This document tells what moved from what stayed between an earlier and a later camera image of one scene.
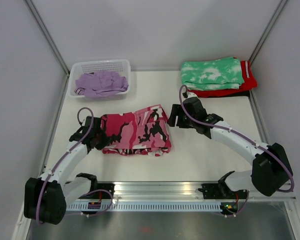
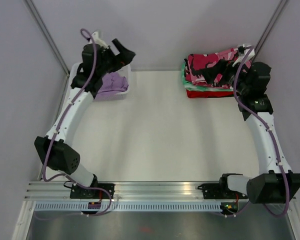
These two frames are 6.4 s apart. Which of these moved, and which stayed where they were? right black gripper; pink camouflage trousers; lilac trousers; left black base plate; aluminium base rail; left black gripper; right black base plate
Moved: left black gripper; pink camouflage trousers; right black gripper
Stayed: aluminium base rail; lilac trousers; right black base plate; left black base plate
